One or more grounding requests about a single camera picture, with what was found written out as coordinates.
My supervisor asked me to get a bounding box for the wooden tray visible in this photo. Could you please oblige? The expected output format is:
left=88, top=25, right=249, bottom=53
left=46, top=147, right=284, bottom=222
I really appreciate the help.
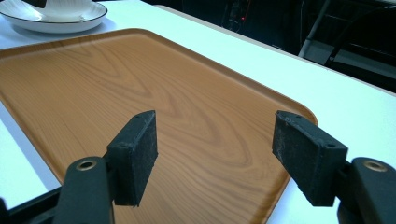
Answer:
left=0, top=28, right=318, bottom=224

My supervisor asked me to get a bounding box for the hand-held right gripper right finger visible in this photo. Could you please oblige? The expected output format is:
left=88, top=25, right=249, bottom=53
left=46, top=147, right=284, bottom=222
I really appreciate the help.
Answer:
left=272, top=110, right=396, bottom=224

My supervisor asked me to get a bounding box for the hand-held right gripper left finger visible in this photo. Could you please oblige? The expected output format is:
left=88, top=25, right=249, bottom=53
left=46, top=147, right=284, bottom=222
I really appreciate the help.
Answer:
left=52, top=109, right=159, bottom=224

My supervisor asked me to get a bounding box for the white cup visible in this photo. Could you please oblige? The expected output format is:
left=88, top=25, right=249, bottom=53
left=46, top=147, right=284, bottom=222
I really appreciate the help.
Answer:
left=33, top=0, right=93, bottom=23

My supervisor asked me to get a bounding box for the white plate with dark rim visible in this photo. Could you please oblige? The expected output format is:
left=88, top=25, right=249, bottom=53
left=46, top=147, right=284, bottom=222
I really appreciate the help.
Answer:
left=0, top=0, right=108, bottom=35

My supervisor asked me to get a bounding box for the metal stand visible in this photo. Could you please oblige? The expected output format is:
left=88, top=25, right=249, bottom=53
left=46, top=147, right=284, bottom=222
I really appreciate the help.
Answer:
left=298, top=0, right=332, bottom=59

